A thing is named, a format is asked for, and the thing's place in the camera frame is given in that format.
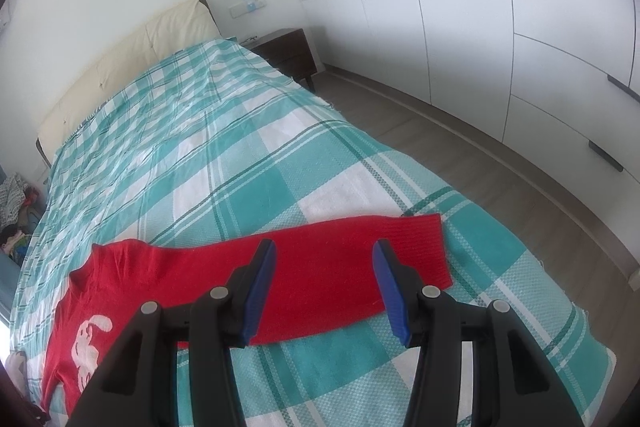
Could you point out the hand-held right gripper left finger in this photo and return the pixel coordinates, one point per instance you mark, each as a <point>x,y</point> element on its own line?
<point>260,287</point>

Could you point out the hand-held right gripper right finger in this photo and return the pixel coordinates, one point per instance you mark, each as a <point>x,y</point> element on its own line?
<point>387,292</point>

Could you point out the red knit sweater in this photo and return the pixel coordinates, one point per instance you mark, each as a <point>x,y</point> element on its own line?
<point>325,257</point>

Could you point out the pile of mixed clothes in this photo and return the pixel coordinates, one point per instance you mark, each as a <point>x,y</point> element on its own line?
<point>15,207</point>

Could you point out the teal plaid bed blanket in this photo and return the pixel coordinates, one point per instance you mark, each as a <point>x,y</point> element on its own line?
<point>300,157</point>

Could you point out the dark wooden nightstand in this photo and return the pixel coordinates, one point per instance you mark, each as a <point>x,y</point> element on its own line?
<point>285,54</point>

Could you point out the cream padded headboard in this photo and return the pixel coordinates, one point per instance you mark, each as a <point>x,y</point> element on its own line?
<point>125,57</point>

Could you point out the white wardrobe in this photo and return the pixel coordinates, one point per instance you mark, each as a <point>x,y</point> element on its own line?
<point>450,7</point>

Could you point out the white wall switch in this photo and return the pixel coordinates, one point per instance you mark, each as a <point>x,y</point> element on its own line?
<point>240,10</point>

